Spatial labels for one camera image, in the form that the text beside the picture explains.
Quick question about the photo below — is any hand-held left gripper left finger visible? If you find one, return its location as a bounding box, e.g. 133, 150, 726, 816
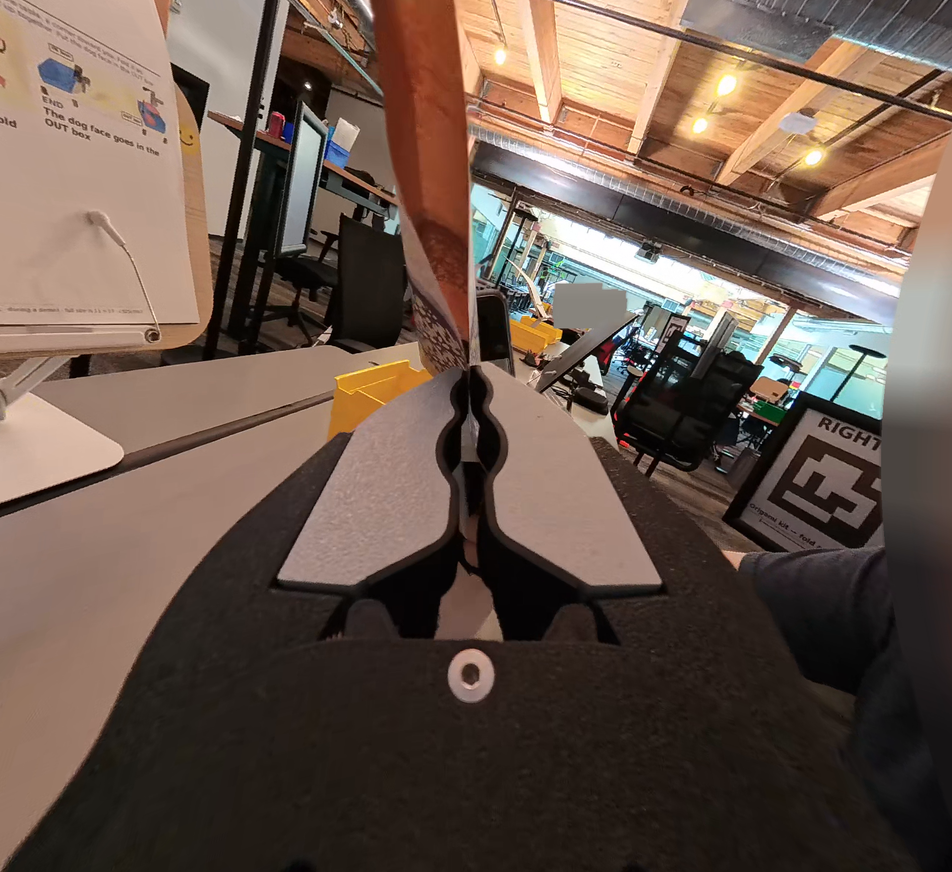
275, 367, 473, 640

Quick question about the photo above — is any blue storage bin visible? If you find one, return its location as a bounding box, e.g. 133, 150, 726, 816
322, 119, 363, 168

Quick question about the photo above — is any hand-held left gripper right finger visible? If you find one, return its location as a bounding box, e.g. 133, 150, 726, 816
472, 363, 664, 640

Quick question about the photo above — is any dark slanted board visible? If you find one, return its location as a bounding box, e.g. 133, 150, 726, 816
534, 312, 642, 394

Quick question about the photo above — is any black stand pole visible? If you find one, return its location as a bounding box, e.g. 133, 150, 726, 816
202, 0, 351, 361

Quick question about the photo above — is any rolling whiteboard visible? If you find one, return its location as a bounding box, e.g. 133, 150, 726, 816
274, 100, 330, 261

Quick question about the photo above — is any black mesh office chair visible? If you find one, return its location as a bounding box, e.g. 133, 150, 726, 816
610, 331, 765, 479

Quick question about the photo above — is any black framed marker sign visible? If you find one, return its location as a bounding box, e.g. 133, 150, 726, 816
723, 390, 888, 553

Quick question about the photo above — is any yellow plastic bin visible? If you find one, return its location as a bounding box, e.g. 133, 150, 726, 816
512, 314, 564, 354
327, 360, 434, 443

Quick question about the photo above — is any black ceiling pipe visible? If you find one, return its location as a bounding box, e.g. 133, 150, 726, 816
446, 0, 952, 123

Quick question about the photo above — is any black high-back chair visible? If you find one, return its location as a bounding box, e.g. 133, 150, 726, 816
327, 213, 409, 354

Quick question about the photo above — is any patterned origami paper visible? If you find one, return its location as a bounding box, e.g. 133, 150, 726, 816
363, 0, 484, 467

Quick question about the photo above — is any instruction sheet stand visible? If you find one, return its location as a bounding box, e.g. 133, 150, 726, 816
0, 0, 215, 356
0, 0, 202, 328

